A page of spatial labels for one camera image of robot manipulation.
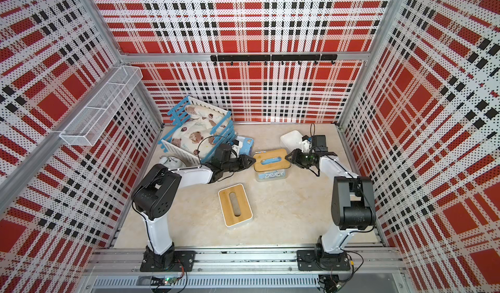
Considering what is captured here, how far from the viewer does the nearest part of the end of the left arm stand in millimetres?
749

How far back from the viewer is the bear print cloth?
1.01 metres

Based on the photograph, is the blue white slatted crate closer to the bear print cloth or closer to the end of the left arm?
the bear print cloth

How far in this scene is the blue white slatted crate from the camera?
1.00m
